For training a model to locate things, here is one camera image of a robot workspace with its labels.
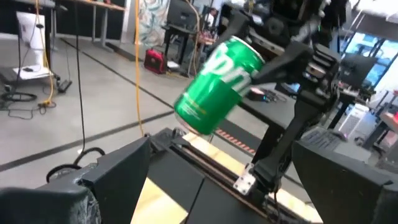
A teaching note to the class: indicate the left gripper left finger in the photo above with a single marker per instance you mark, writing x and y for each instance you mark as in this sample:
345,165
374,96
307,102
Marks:
121,186

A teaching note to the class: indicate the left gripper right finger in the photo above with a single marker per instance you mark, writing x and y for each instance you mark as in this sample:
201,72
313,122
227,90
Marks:
335,193

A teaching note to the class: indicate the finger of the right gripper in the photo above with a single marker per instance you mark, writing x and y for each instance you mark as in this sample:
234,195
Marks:
233,26
286,62

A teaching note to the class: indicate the green Sprite can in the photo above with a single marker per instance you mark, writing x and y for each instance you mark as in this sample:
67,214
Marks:
214,93

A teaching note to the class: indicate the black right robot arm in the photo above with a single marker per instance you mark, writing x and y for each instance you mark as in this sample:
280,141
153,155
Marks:
295,133

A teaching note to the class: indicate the person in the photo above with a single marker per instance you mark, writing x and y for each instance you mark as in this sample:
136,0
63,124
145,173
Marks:
212,18

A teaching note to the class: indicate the black monitor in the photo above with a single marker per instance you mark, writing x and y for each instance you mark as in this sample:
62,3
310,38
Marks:
182,14

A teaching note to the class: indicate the black side table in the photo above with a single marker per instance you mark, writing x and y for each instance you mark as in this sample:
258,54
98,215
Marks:
267,112

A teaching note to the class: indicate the grey keyboard console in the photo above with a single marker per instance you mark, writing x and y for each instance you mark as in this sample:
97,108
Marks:
323,140

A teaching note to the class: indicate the flat computer monitor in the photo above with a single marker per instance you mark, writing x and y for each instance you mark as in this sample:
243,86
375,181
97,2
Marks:
357,70

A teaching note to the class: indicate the white perforated computer tower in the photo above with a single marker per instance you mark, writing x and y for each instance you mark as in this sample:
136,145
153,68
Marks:
353,123

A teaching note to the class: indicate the leaf patterned curtain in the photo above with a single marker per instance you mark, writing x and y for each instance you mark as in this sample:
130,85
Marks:
152,21

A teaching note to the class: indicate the black mat with orange stripes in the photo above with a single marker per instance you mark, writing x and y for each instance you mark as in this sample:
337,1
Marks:
242,133

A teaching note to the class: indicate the red portable machine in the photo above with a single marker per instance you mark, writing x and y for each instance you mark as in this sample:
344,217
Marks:
155,60

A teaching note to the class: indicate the white monitor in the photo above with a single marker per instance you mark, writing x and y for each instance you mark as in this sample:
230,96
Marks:
31,31

